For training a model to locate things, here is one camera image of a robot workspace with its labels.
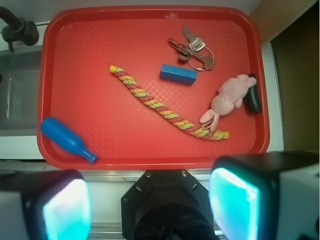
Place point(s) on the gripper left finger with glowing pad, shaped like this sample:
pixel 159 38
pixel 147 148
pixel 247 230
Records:
pixel 48 205

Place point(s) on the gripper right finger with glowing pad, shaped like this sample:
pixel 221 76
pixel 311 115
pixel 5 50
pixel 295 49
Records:
pixel 269 196

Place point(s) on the pink plush bunny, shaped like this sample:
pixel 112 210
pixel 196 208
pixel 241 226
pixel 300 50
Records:
pixel 229 96

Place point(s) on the blue plastic bottle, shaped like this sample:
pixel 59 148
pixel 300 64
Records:
pixel 67 139

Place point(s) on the black oblong object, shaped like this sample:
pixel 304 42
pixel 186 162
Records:
pixel 253 100

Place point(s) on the red plastic tray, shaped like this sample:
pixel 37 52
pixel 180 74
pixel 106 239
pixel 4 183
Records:
pixel 77 87

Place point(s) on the grey sink basin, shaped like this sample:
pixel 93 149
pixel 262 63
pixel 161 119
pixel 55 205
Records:
pixel 19 91

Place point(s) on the blue rectangular block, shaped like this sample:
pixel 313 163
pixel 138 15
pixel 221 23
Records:
pixel 178 74

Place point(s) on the bunch of metal keys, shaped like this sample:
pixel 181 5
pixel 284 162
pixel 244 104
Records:
pixel 196 48

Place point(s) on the black sink faucet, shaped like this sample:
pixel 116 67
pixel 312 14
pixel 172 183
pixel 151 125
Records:
pixel 18 29

